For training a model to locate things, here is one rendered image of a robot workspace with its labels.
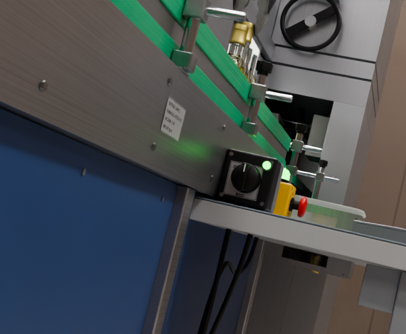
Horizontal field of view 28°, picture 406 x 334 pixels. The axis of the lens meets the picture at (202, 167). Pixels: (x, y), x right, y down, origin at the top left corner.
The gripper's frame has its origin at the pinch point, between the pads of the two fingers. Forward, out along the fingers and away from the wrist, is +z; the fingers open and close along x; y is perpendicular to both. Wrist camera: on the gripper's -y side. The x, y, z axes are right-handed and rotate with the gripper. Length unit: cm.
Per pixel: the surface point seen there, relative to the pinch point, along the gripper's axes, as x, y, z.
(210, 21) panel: 11.9, 12.1, -3.0
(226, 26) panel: 11.7, 28.0, -6.5
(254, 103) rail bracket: -14, -44, 24
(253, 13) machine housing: 12, 57, -19
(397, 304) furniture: -44, -63, 51
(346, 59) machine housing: -13, 101, -22
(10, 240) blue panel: -12, -118, 52
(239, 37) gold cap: -0.6, -7.3, 4.4
